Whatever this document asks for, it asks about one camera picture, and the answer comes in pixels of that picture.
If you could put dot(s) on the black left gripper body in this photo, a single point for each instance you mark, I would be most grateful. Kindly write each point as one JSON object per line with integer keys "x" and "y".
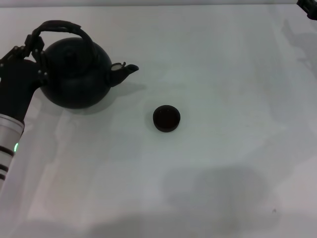
{"x": 17, "y": 86}

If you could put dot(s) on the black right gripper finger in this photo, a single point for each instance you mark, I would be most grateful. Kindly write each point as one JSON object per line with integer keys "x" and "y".
{"x": 309, "y": 7}

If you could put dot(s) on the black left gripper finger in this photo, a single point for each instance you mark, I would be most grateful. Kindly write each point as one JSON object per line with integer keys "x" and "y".
{"x": 42, "y": 65}
{"x": 33, "y": 43}

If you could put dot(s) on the small dark brown teacup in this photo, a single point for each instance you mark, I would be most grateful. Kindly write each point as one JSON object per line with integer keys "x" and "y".
{"x": 166, "y": 124}

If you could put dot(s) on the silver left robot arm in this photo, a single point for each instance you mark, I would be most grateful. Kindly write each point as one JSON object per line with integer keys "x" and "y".
{"x": 8, "y": 138}

